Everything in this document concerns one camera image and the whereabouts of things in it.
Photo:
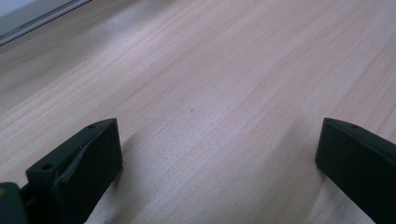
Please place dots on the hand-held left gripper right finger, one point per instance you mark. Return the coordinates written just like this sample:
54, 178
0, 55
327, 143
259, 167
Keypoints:
358, 161

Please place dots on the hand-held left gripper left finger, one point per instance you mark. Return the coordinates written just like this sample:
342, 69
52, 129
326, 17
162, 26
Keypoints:
87, 168

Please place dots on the white board with grey edge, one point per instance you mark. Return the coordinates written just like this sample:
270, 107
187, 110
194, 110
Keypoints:
21, 15

